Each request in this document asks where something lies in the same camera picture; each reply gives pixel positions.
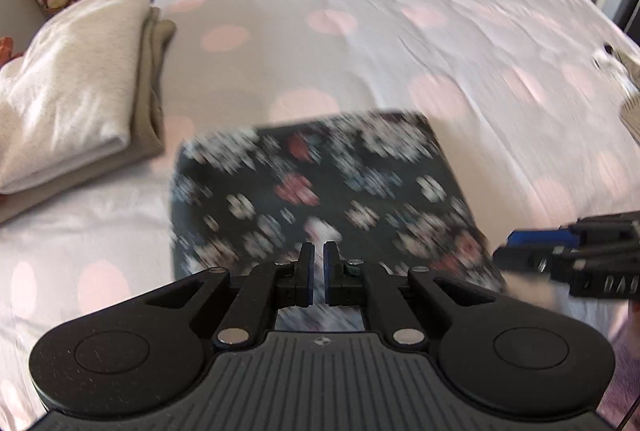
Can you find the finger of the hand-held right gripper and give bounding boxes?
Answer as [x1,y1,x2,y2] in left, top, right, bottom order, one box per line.
[492,246,557,273]
[506,228,582,249]

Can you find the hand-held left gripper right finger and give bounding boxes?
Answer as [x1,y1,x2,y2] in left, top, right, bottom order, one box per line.
[322,240,502,352]

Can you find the light crumpled cloth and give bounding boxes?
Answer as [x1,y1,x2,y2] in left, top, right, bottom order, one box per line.
[591,42,640,134]

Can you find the folded beige garment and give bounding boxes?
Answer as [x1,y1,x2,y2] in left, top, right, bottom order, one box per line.
[0,6,177,224]

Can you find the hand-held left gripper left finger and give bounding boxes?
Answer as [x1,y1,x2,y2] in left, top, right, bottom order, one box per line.
[131,241,316,352]

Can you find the dark floral denim pants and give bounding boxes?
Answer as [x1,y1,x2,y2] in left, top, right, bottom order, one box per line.
[169,110,507,333]

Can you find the folded white garment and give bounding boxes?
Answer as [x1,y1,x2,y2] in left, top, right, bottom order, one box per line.
[0,0,153,193]

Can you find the rust orange cloth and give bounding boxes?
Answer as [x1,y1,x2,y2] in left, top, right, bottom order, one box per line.
[0,36,25,66]

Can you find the pink polka dot bed sheet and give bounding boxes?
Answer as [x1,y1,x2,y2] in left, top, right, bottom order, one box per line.
[0,0,640,431]

